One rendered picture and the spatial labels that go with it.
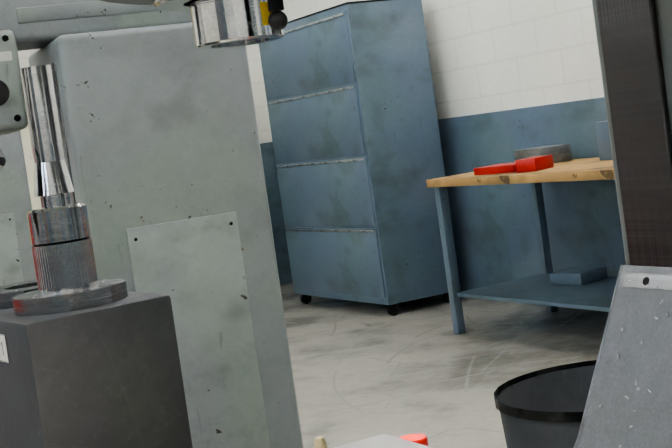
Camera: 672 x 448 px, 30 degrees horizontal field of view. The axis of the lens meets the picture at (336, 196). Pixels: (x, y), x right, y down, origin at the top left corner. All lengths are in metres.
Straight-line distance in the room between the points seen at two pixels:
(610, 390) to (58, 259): 0.44
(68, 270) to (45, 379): 0.09
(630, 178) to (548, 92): 6.41
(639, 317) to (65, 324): 0.43
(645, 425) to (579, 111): 6.25
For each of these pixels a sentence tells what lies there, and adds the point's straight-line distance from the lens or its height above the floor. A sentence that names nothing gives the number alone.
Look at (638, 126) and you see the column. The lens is 0.97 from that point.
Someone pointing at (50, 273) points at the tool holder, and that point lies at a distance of 1.01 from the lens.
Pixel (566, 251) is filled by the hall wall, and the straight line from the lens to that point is 7.45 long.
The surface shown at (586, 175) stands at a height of 0.86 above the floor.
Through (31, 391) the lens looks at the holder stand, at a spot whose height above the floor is 1.07.
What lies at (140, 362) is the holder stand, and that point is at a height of 1.07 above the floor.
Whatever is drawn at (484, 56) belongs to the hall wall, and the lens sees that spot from 7.88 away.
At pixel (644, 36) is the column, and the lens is 0.96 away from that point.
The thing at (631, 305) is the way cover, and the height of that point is 1.06.
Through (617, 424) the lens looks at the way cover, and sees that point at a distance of 0.97.
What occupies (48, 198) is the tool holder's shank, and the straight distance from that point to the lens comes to 1.01.
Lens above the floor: 1.23
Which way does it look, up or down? 3 degrees down
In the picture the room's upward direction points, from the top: 8 degrees counter-clockwise
